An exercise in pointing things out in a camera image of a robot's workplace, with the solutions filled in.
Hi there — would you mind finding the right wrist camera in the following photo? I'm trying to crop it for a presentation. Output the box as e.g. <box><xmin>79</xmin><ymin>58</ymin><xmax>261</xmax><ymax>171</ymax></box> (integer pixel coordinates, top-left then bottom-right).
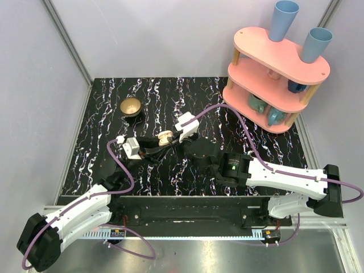
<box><xmin>175</xmin><ymin>111</ymin><xmax>199</xmax><ymax>143</ymax></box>

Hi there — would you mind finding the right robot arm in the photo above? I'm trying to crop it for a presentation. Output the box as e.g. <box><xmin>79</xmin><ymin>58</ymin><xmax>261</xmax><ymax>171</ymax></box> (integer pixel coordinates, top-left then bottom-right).
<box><xmin>168</xmin><ymin>137</ymin><xmax>343</xmax><ymax>226</ymax></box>

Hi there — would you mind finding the blue cup rear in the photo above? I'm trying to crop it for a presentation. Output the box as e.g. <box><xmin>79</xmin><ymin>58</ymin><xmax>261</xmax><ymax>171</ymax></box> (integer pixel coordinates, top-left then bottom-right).
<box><xmin>268</xmin><ymin>1</ymin><xmax>300</xmax><ymax>42</ymax></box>

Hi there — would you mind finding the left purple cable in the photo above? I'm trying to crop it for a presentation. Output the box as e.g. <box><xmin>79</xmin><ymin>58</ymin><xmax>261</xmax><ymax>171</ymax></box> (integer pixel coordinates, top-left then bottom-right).
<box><xmin>21</xmin><ymin>138</ymin><xmax>157</xmax><ymax>270</ymax></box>

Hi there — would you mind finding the blue cup right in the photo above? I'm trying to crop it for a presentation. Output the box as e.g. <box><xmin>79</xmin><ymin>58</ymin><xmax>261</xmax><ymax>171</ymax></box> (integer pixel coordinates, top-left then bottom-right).
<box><xmin>300</xmin><ymin>27</ymin><xmax>333</xmax><ymax>64</ymax></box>

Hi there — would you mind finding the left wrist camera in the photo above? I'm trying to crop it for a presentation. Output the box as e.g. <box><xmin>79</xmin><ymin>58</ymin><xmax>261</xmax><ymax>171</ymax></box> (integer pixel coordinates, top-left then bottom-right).
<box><xmin>122</xmin><ymin>137</ymin><xmax>142</xmax><ymax>160</ymax></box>

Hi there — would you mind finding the teal mug left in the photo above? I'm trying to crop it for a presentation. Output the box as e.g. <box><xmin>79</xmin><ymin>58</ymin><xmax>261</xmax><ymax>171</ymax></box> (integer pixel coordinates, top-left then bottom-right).
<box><xmin>248</xmin><ymin>94</ymin><xmax>268</xmax><ymax>114</ymax></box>

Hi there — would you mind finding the aluminium rail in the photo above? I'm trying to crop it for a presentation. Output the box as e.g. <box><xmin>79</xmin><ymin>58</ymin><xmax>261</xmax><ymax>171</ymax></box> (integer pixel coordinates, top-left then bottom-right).
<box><xmin>42</xmin><ymin>206</ymin><xmax>349</xmax><ymax>242</ymax></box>

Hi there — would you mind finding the beige earbud charging case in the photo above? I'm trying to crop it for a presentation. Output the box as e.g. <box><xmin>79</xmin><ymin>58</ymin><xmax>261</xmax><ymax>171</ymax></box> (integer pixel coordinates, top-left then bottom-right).
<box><xmin>158</xmin><ymin>130</ymin><xmax>173</xmax><ymax>147</ymax></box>

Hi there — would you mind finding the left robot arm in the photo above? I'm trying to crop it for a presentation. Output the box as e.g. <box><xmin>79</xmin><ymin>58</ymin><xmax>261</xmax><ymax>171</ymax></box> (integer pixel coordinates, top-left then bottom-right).
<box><xmin>16</xmin><ymin>136</ymin><xmax>173</xmax><ymax>272</ymax></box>

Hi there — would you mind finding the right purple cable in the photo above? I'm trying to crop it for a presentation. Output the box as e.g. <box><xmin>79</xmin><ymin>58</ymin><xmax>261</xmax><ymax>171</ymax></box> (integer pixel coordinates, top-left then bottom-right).
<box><xmin>181</xmin><ymin>104</ymin><xmax>364</xmax><ymax>246</ymax></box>

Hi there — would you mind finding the blue cup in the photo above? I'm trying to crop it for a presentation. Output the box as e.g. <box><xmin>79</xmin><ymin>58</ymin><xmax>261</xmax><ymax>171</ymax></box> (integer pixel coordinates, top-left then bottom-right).
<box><xmin>300</xmin><ymin>27</ymin><xmax>333</xmax><ymax>64</ymax></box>
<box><xmin>268</xmin><ymin>1</ymin><xmax>300</xmax><ymax>42</ymax></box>

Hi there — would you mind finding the teal mug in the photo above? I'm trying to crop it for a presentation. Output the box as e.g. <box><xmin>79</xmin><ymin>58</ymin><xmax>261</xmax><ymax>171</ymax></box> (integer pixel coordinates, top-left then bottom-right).
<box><xmin>267</xmin><ymin>107</ymin><xmax>287</xmax><ymax>126</ymax></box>
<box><xmin>248</xmin><ymin>94</ymin><xmax>268</xmax><ymax>114</ymax></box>

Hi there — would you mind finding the pink small cup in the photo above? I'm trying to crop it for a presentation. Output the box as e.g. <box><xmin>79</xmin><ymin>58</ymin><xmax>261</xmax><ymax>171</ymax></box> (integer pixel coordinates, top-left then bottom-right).
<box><xmin>267</xmin><ymin>69</ymin><xmax>281</xmax><ymax>80</ymax></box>

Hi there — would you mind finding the pink three-tier shelf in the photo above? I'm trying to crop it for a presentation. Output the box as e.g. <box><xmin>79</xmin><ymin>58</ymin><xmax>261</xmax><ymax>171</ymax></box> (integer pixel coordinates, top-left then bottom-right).
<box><xmin>222</xmin><ymin>27</ymin><xmax>330</xmax><ymax>134</ymax></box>

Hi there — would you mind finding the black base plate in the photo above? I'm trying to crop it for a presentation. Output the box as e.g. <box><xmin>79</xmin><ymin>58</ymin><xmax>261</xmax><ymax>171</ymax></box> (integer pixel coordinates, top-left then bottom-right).
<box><xmin>114</xmin><ymin>196</ymin><xmax>292</xmax><ymax>228</ymax></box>

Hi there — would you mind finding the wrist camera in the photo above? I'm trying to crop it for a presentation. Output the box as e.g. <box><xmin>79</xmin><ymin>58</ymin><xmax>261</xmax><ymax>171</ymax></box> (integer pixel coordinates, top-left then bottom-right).
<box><xmin>122</xmin><ymin>137</ymin><xmax>142</xmax><ymax>160</ymax></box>
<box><xmin>175</xmin><ymin>111</ymin><xmax>199</xmax><ymax>143</ymax></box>

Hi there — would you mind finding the teal mug right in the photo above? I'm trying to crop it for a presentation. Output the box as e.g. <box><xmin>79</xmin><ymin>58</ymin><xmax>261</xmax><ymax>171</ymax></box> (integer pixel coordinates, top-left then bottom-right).
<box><xmin>267</xmin><ymin>107</ymin><xmax>287</xmax><ymax>126</ymax></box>

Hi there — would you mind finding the purple cable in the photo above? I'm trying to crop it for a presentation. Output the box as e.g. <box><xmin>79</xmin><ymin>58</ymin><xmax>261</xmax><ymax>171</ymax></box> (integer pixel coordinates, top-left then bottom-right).
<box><xmin>21</xmin><ymin>138</ymin><xmax>157</xmax><ymax>270</ymax></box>
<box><xmin>181</xmin><ymin>104</ymin><xmax>364</xmax><ymax>246</ymax></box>

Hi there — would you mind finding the dark blue mug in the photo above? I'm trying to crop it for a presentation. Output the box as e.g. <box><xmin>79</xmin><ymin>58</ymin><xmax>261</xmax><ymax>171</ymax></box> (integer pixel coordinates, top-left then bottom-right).
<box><xmin>287</xmin><ymin>80</ymin><xmax>307</xmax><ymax>93</ymax></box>

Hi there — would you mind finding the gold bowl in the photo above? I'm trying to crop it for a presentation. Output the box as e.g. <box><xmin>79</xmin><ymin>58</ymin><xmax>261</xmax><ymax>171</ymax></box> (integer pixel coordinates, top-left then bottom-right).
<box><xmin>120</xmin><ymin>97</ymin><xmax>142</xmax><ymax>117</ymax></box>

